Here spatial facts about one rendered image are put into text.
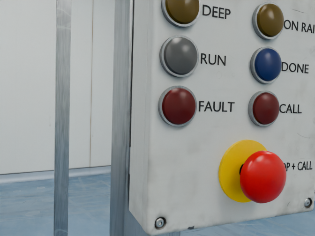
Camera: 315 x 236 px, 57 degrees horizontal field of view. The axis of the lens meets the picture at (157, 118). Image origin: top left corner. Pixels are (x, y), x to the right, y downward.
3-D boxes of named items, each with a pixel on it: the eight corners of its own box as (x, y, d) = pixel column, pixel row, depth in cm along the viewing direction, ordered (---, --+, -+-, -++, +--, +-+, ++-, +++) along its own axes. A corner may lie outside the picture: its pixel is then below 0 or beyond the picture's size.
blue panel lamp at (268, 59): (283, 82, 24) (285, 48, 24) (257, 80, 23) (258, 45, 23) (276, 82, 25) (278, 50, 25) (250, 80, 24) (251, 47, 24)
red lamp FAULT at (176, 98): (197, 125, 21) (199, 87, 21) (163, 125, 20) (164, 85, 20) (192, 124, 22) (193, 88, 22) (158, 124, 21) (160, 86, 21)
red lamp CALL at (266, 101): (281, 125, 24) (282, 92, 24) (254, 125, 23) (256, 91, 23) (273, 124, 25) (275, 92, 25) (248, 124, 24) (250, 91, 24)
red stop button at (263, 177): (290, 203, 22) (293, 151, 22) (248, 209, 21) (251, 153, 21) (251, 187, 26) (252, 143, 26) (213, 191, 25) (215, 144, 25)
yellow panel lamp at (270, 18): (286, 38, 24) (287, 4, 24) (259, 34, 23) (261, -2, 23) (278, 40, 25) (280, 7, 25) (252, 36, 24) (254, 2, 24)
